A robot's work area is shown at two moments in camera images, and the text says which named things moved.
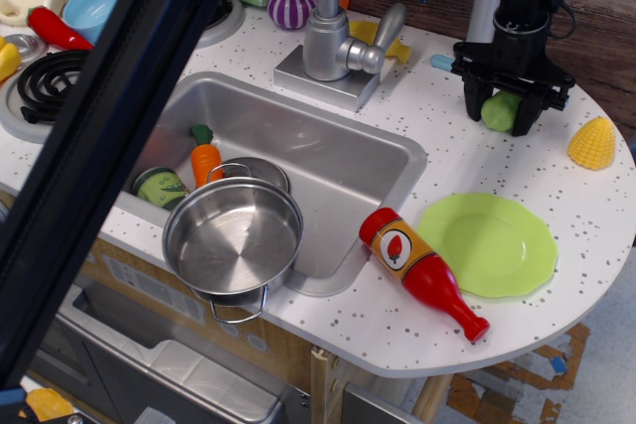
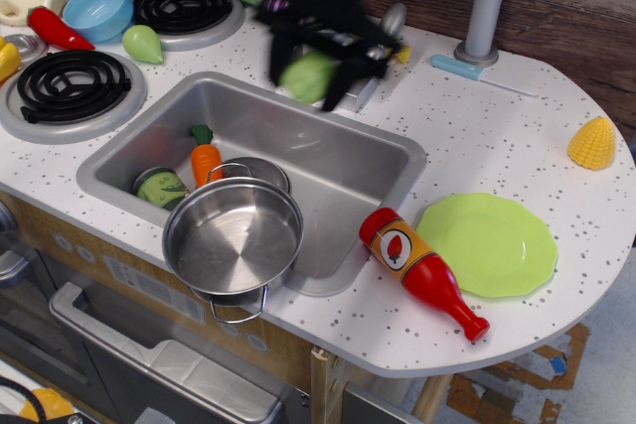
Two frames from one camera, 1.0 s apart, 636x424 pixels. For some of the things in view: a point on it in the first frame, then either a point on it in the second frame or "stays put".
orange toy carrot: [205, 156] stays put
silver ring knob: [31, 48] stays put
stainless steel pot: [232, 238] stays put
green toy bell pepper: [498, 112] -> [309, 77]
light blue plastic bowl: [89, 6] stays put
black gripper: [514, 62] -> [333, 14]
